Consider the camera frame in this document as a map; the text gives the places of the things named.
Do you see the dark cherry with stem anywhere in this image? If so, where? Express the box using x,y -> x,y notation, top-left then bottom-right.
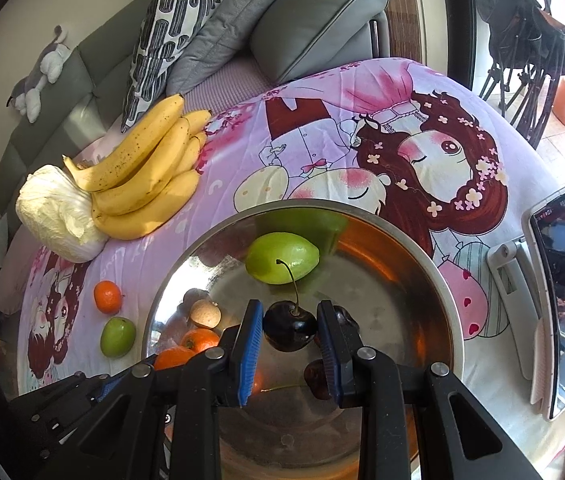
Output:
260,359 -> 331,401

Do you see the dark cherry long stem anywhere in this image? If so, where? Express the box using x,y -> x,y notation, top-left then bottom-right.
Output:
262,259 -> 317,352

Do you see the dark cherry without stem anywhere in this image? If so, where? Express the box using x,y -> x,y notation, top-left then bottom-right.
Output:
333,304 -> 361,335

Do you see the green jujube in bowl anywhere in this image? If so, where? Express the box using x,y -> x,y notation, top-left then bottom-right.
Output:
243,232 -> 321,285

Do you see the stainless steel round bowl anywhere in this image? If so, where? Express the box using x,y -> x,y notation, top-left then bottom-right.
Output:
142,200 -> 465,479

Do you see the yellow banana bunch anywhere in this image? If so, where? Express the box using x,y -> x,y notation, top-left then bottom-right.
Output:
62,94 -> 211,240

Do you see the smartphone on white stand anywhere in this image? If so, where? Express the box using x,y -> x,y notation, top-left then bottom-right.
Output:
487,188 -> 565,420

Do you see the white napa cabbage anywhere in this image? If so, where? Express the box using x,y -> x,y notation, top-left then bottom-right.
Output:
16,165 -> 109,263

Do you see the pink cartoon print tablecloth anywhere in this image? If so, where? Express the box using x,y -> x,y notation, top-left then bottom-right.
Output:
18,58 -> 565,467

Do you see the grey sofa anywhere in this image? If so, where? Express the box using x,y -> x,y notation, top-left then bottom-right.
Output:
0,0 -> 244,216

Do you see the grey fabric pillow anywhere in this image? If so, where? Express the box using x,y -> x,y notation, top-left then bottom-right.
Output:
165,0 -> 275,96

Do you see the grey leather cushion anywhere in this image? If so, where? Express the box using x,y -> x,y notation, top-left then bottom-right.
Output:
249,0 -> 390,86

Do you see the grey white plush toy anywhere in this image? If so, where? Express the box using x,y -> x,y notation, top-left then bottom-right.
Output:
6,25 -> 71,124

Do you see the black white patterned pillow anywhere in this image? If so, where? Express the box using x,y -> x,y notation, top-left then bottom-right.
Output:
121,0 -> 223,132

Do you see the black folding chair outside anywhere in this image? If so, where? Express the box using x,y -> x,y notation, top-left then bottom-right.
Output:
475,0 -> 565,148

